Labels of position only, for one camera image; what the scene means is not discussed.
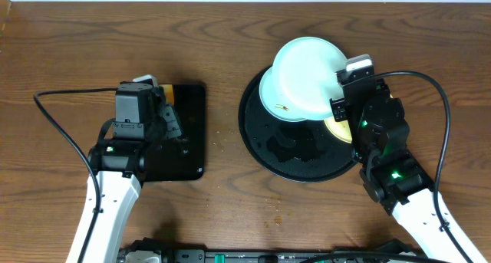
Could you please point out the light blue plate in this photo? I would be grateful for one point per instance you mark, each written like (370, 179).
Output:
(304, 73)
(273, 102)

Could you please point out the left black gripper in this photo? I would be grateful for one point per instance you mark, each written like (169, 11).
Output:
(169, 119)

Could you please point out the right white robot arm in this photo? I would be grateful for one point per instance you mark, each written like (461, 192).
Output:
(391, 175)

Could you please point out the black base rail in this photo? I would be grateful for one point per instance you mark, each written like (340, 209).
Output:
(151, 250)

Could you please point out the yellow plate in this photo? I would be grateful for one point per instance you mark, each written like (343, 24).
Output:
(341, 130)

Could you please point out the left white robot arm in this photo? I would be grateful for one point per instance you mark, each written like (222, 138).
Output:
(120, 160)

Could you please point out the green yellow sponge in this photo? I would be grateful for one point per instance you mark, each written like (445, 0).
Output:
(168, 93)

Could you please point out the black rectangular tray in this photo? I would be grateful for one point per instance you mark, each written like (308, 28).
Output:
(182, 158)

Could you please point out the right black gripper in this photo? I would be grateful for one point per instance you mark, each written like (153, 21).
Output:
(340, 108)

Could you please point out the round black tray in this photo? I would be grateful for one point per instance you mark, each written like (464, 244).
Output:
(303, 151)

